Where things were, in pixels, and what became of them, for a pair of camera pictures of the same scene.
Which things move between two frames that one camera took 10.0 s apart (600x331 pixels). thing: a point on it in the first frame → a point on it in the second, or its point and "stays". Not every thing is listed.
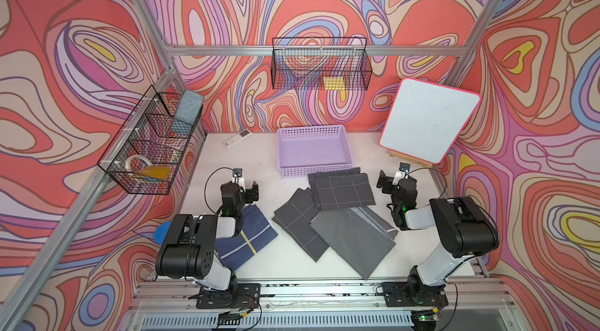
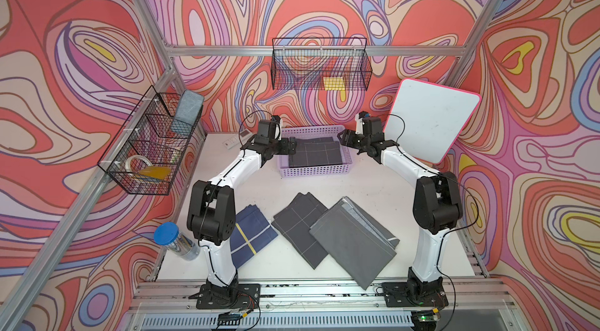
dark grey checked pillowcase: [293, 218] stays
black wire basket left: [157, 141] stays
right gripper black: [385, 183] → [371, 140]
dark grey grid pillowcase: [341, 188] → [315, 151]
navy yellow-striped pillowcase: [256, 233] stays
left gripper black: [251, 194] → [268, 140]
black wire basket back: [321, 63] stays
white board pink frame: [426, 121] stays
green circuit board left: [229, 318] stays
